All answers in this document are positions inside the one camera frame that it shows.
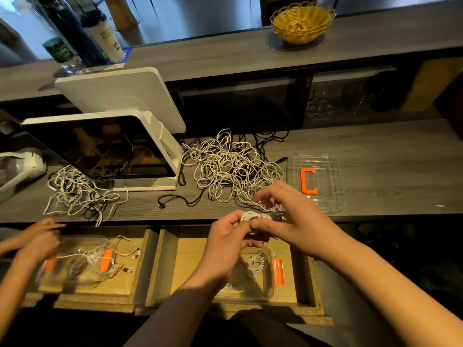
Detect clear plastic water bottle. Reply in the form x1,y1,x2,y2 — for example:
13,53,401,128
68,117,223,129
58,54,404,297
29,11,84,75

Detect white touchscreen monitor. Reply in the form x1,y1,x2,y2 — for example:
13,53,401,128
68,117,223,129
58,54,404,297
22,109,182,191

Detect brown wooden chair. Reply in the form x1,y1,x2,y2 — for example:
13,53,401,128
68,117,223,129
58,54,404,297
260,0,319,26

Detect white headset device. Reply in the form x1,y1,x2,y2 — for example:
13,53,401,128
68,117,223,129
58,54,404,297
0,149,48,203

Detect person's right forearm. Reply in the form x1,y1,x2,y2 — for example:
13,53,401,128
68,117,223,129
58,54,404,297
318,238,463,347

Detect white customer display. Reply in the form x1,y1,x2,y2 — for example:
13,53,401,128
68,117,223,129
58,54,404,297
54,66,187,134

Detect grey wooden bar counter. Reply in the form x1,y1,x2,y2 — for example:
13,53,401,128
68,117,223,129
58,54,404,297
0,0,463,102

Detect another person's forearm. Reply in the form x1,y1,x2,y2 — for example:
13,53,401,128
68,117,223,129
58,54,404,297
0,256,41,337

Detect clear container drawer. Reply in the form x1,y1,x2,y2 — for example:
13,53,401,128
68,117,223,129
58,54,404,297
32,236,117,290
213,242,286,304

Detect black thermos bottle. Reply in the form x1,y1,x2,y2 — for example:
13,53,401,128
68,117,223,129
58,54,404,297
36,0,109,67

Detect flat cardboard sheet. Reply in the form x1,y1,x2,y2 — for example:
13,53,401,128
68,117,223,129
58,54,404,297
401,57,463,113

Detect white paper coffee cup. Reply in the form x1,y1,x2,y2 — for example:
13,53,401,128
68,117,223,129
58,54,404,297
80,9,126,62

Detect bundle of black cables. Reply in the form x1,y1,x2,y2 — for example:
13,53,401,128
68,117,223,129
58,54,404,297
253,130,289,163

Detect clear lid orange handle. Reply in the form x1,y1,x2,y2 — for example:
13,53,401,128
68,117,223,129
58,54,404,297
287,153,347,214

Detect wooden drawer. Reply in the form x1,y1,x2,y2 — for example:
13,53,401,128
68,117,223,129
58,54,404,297
22,226,159,314
136,224,334,326

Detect black cable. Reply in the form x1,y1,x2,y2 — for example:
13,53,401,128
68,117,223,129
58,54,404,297
158,187,208,208

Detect person's right hand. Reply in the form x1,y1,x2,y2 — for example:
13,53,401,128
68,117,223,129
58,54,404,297
249,181,344,259

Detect person's left hand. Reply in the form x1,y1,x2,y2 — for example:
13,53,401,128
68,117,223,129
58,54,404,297
195,210,266,286

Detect yellow woven basket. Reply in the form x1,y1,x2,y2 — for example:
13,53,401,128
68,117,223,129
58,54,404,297
270,2,337,45

